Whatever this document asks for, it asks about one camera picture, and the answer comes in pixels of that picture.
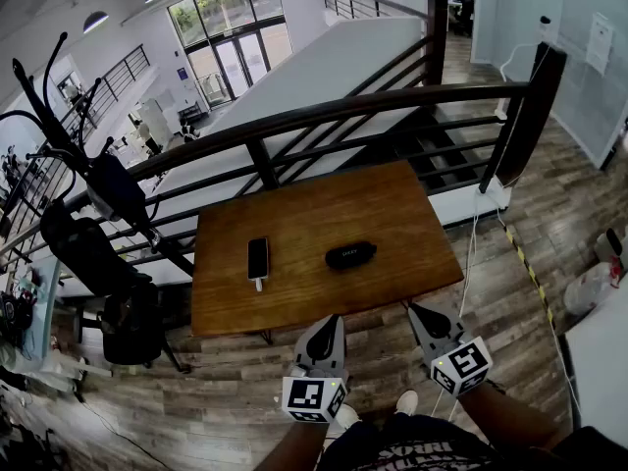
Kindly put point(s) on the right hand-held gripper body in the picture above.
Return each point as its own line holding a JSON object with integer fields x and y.
{"x": 461, "y": 363}

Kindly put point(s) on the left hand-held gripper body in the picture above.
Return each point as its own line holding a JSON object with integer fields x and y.
{"x": 314, "y": 395}

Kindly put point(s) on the black oval case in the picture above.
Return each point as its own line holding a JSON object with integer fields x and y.
{"x": 350, "y": 256}

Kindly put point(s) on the person's right forearm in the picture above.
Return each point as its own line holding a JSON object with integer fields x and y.
{"x": 505, "y": 415}

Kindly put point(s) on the person's left forearm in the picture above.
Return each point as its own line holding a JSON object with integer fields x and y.
{"x": 289, "y": 449}

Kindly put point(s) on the person's left white shoe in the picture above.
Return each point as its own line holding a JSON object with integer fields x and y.
{"x": 343, "y": 415}

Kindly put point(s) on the person's white shoe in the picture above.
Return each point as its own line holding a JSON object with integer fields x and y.
{"x": 343, "y": 415}
{"x": 407, "y": 402}

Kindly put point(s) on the person's right white shoe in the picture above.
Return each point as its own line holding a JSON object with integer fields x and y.
{"x": 407, "y": 402}

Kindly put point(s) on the black printed shirt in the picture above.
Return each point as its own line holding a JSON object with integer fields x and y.
{"x": 417, "y": 449}

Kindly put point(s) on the yellow black floor tape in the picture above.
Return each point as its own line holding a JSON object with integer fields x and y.
{"x": 527, "y": 265}

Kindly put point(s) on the white charging plug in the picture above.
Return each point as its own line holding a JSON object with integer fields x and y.
{"x": 258, "y": 285}

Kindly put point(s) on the white desk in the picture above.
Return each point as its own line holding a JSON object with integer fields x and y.
{"x": 603, "y": 361}

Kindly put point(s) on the black smartphone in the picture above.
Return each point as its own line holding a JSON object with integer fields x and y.
{"x": 258, "y": 259}

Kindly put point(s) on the clear plastic water jug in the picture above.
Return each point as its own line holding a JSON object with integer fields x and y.
{"x": 589, "y": 287}

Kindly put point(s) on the white power strip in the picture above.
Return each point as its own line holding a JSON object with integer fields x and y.
{"x": 493, "y": 194}

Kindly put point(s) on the white waste bin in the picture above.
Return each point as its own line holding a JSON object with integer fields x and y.
{"x": 611, "y": 245}

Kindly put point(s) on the black chair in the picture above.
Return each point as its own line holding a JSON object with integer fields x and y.
{"x": 132, "y": 327}

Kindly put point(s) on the dark staircase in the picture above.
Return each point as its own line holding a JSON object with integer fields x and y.
{"x": 441, "y": 145}

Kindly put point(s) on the dark hanging bag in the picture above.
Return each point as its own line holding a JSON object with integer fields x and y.
{"x": 115, "y": 184}

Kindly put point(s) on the white paper notice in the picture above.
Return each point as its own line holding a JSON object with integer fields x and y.
{"x": 599, "y": 42}

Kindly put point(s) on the large glass window front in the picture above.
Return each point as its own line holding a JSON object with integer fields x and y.
{"x": 230, "y": 42}

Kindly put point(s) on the black coat rack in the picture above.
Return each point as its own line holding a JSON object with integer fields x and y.
{"x": 59, "y": 135}

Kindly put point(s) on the black metal balcony railing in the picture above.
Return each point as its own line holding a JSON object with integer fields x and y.
{"x": 358, "y": 3}
{"x": 118, "y": 79}

